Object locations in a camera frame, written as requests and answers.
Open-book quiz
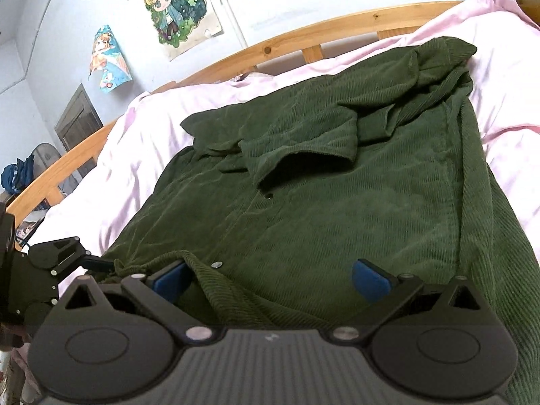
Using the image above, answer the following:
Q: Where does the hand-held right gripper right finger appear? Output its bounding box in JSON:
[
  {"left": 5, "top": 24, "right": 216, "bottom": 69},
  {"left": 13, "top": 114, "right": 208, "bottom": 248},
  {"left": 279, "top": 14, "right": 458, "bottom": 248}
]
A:
[{"left": 327, "top": 258, "right": 490, "bottom": 344}]

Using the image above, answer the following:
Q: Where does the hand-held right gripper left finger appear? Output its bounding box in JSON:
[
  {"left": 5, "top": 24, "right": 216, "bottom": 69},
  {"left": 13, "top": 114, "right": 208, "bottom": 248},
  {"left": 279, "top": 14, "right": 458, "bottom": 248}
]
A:
[{"left": 55, "top": 261, "right": 217, "bottom": 347}]

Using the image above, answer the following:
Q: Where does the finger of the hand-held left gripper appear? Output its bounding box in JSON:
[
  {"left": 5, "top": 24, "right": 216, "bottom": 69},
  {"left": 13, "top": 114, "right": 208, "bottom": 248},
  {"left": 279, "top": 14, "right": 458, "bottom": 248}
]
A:
[{"left": 81, "top": 252, "right": 117, "bottom": 274}]

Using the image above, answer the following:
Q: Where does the green corduroy jacket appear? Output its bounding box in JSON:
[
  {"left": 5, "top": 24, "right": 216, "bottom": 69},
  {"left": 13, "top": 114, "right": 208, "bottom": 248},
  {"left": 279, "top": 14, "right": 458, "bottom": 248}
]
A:
[{"left": 100, "top": 36, "right": 540, "bottom": 405}]

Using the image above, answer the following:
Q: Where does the blue hat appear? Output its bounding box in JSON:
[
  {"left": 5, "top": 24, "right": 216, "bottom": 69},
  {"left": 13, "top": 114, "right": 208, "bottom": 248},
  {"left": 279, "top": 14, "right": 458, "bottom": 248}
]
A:
[{"left": 1, "top": 155, "right": 37, "bottom": 195}]

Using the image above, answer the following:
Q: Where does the white patterned cloth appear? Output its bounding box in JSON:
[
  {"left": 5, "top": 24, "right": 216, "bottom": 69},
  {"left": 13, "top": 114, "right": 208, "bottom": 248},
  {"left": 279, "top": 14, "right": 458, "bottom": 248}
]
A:
[{"left": 0, "top": 337, "right": 43, "bottom": 405}]

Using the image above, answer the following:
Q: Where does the grey electric fan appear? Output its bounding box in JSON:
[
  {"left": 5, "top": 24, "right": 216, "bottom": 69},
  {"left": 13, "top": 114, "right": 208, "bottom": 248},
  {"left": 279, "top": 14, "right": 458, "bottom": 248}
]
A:
[{"left": 30, "top": 142, "right": 68, "bottom": 212}]

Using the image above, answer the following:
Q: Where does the dark wooden door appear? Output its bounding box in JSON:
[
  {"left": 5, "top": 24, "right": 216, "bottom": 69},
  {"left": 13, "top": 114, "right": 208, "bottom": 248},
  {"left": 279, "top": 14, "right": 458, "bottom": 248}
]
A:
[{"left": 54, "top": 84, "right": 105, "bottom": 151}]

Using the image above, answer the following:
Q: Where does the pink bed sheet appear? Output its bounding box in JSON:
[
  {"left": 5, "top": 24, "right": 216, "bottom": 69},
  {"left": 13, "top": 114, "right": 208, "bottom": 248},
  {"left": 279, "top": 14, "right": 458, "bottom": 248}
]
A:
[{"left": 41, "top": 0, "right": 540, "bottom": 259}]

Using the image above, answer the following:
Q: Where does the blond cartoon character poster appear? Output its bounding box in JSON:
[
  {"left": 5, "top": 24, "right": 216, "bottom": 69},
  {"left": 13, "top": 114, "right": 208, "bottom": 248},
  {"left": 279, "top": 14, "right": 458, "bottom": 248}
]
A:
[{"left": 142, "top": 0, "right": 224, "bottom": 61}]

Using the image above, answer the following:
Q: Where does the curled cartoon wall poster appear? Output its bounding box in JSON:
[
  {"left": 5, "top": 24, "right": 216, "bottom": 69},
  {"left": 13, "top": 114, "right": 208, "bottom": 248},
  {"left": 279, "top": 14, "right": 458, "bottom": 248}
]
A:
[{"left": 87, "top": 25, "right": 133, "bottom": 93}]

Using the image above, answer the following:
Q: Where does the wooden bed frame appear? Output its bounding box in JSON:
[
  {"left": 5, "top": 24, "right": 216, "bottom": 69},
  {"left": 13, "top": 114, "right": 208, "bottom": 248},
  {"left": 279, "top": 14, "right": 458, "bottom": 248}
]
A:
[{"left": 6, "top": 0, "right": 467, "bottom": 229}]

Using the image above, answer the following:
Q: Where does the white wall pipe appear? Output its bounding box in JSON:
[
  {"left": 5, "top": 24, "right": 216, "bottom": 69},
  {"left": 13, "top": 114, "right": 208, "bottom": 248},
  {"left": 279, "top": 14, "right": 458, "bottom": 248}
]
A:
[{"left": 214, "top": 0, "right": 249, "bottom": 48}]

